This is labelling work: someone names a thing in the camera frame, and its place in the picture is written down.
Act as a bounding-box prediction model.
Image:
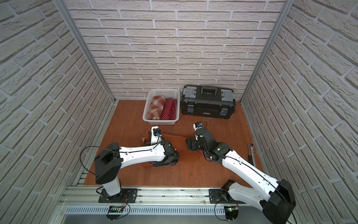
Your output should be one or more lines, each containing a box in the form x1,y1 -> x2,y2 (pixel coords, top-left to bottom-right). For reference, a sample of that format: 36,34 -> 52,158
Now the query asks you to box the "orange skirt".
141,131 -> 203,168

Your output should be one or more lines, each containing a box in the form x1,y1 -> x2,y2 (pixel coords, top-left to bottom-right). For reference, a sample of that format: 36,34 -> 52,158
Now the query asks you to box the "red polka dot skirt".
160,98 -> 177,120

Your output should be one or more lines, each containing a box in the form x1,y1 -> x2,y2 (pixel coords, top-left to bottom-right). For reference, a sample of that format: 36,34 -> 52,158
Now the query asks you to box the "red plaid skirt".
146,96 -> 166,120

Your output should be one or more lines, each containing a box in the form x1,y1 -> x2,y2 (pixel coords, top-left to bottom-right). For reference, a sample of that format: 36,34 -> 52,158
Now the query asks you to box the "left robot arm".
93,137 -> 180,203

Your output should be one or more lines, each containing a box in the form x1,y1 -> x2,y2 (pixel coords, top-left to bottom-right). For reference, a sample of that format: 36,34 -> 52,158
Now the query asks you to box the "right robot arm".
187,122 -> 296,224

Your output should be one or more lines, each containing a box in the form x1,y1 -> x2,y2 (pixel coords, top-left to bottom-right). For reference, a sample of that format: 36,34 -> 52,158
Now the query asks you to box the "black plastic toolbox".
180,85 -> 236,119

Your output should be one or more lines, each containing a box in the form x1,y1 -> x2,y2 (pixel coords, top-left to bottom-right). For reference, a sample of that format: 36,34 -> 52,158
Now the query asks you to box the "white plastic basket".
142,89 -> 180,125

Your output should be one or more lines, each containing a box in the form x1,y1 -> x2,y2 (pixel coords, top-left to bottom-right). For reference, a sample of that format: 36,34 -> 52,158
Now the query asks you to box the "right controller board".
224,206 -> 239,221

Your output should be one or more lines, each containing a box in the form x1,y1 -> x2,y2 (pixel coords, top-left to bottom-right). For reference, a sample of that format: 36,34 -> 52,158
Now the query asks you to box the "controller board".
106,206 -> 126,221
224,206 -> 239,221

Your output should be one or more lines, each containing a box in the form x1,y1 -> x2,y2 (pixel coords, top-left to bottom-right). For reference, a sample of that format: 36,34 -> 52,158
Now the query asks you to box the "left controller board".
106,206 -> 126,221

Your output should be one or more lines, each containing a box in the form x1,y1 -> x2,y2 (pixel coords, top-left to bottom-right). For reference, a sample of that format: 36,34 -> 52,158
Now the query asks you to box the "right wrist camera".
193,121 -> 204,137

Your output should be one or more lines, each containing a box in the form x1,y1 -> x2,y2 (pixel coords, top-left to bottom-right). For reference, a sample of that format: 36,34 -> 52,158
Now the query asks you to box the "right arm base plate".
208,189 -> 245,204

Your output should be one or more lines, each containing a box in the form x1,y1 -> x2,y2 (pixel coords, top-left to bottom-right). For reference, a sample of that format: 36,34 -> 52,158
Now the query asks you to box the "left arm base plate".
98,188 -> 138,203

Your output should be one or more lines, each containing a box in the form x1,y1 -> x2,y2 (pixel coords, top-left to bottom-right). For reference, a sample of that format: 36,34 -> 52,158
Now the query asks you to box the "aluminium mounting rail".
57,186 -> 289,208

